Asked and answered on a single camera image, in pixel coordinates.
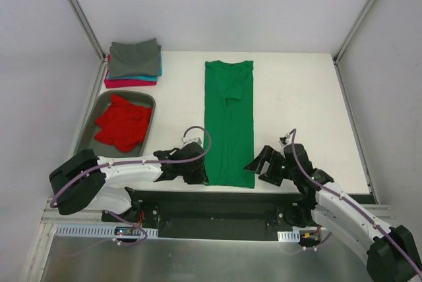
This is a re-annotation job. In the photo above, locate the green t-shirt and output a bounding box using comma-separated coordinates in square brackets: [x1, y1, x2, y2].
[204, 61, 255, 188]

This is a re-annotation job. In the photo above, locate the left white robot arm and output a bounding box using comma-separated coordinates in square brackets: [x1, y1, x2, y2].
[49, 139, 208, 223]

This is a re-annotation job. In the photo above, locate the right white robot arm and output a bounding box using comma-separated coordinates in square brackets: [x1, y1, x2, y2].
[244, 144, 421, 281]

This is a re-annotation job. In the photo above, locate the red t-shirt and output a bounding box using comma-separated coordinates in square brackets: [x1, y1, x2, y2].
[94, 94, 153, 153]

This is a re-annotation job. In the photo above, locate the folded teal t-shirt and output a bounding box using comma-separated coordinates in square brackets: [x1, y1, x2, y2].
[133, 53, 163, 82]

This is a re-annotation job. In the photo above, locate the grey plastic tray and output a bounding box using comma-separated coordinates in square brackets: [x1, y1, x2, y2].
[73, 90, 156, 158]

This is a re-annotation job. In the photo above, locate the folded magenta t-shirt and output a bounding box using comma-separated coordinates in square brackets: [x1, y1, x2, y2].
[104, 61, 162, 89]

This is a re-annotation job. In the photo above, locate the folded grey t-shirt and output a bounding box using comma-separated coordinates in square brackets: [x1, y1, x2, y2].
[109, 38, 161, 79]

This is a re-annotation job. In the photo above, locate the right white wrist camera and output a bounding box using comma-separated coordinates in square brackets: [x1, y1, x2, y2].
[279, 132, 293, 148]

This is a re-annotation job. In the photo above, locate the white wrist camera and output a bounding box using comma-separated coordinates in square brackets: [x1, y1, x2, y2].
[181, 136, 202, 146]
[279, 132, 293, 148]

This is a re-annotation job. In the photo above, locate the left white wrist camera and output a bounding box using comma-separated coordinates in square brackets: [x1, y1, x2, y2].
[181, 136, 202, 146]

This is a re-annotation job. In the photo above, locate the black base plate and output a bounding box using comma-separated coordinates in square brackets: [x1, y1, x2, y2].
[119, 190, 301, 241]

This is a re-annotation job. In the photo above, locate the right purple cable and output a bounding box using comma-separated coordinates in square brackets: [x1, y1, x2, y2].
[286, 128, 422, 275]

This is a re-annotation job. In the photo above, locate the right white cable duct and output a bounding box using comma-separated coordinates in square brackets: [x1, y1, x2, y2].
[277, 229, 301, 243]

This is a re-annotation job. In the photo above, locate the white cable duct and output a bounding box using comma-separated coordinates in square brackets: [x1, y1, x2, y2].
[277, 229, 301, 243]
[55, 224, 158, 239]

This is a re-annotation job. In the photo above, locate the aluminium front rail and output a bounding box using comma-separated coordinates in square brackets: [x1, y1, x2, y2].
[41, 191, 396, 224]

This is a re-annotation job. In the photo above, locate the left white cable duct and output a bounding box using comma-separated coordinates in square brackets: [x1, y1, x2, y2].
[55, 224, 158, 239]

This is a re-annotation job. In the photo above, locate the right aluminium frame post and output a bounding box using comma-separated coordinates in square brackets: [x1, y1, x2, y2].
[333, 0, 378, 65]

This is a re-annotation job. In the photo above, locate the aluminium frame post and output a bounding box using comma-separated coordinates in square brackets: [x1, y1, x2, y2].
[67, 0, 106, 61]
[333, 0, 378, 65]

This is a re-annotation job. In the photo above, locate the left aluminium frame post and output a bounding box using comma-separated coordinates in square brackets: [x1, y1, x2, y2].
[67, 0, 106, 61]

